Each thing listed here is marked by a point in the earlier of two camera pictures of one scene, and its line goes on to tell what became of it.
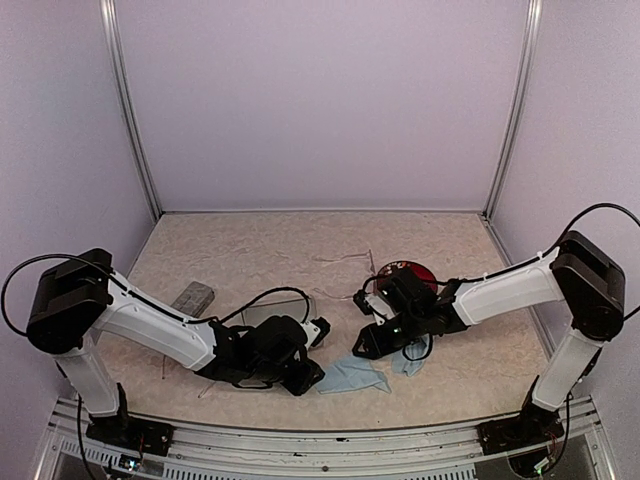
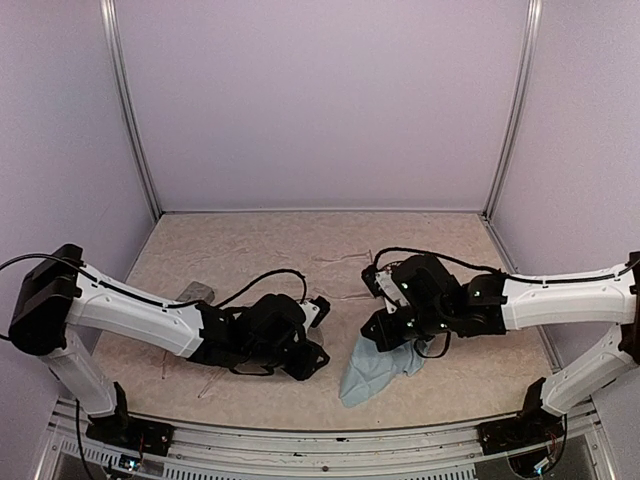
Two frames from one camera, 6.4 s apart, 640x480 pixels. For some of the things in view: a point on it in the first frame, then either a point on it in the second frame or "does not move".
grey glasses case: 195,299 does not move
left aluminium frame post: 116,54 does not move
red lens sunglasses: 163,376 does not move
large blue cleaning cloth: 350,372 -> 369,370
